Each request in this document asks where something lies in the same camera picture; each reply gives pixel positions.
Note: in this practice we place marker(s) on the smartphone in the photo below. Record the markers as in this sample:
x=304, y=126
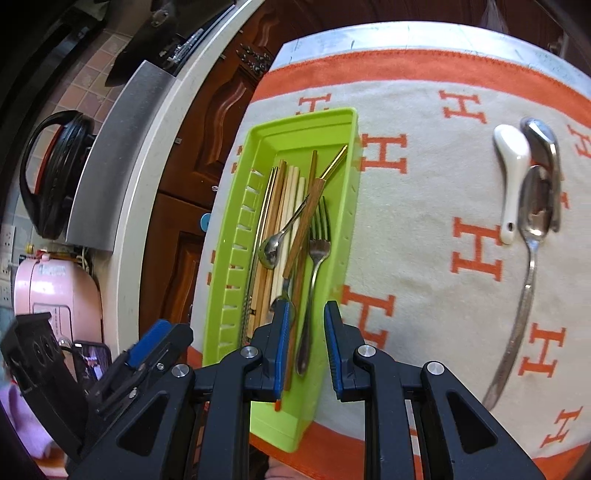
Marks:
x=92, y=360

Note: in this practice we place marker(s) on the pink rice cooker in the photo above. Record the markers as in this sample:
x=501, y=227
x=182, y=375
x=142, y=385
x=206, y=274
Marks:
x=55, y=295

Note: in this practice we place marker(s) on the gas stove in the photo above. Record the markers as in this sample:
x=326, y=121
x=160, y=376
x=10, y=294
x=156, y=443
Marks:
x=194, y=46

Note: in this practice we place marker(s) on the steel soup spoon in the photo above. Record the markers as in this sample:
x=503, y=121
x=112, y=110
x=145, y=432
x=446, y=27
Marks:
x=538, y=131

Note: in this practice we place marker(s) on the orange patterned blanket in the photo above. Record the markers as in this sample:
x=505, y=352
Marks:
x=415, y=207

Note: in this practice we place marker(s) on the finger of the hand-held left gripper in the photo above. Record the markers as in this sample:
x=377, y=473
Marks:
x=150, y=339
x=178, y=337

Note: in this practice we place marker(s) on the purple cloth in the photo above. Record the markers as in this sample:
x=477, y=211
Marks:
x=23, y=420

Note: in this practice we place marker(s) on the black wok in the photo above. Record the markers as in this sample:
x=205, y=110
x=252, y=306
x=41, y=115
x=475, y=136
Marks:
x=134, y=64

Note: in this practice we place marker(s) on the white ceramic spoon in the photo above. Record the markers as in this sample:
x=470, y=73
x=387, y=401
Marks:
x=510, y=143

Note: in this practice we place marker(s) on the green plastic tray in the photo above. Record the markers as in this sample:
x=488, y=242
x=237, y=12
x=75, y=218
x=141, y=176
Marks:
x=295, y=147

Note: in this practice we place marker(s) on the large steel spoon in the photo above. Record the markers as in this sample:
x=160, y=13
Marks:
x=535, y=203

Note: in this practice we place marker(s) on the small steel spoon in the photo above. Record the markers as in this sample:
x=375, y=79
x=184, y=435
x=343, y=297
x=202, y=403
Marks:
x=271, y=251

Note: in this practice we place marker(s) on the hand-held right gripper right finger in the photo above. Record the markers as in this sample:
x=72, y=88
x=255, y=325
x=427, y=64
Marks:
x=331, y=350

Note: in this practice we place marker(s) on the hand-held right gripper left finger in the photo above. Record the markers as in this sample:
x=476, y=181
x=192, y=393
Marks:
x=284, y=350

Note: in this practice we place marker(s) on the black pressure cooker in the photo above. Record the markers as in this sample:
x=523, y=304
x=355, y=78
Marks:
x=55, y=184

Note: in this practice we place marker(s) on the blue round sticker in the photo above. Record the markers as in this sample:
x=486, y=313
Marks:
x=205, y=221

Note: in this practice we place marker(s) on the steel fork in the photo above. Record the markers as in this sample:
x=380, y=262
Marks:
x=318, y=249

